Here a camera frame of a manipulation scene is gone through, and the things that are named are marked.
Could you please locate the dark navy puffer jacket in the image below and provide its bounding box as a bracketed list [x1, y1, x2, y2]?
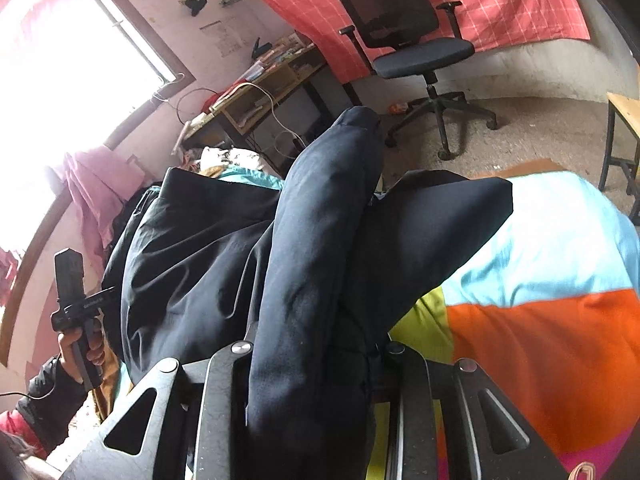
[103, 106, 513, 479]

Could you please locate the wooden desk with shelf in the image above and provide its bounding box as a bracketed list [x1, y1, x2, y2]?
[176, 35, 357, 176]

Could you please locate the black office swivel chair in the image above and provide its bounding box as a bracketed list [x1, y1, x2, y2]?
[338, 0, 498, 160]

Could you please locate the small wooden chair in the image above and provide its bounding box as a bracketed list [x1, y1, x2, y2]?
[598, 92, 640, 226]

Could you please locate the left forearm dark sleeve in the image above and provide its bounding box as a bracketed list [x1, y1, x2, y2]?
[1, 356, 87, 458]

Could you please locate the colourful patchwork bed quilt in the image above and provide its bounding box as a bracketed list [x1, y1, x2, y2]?
[89, 146, 640, 480]

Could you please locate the person's left hand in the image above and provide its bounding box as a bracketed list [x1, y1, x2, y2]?
[56, 317, 108, 384]

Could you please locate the pink hanging cloth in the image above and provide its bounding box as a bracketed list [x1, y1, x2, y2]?
[48, 145, 154, 273]

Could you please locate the window with wooden frame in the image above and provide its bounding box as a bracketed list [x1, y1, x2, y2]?
[1, 0, 194, 364]

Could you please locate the white charging cable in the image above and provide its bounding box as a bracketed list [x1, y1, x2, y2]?
[209, 81, 306, 162]

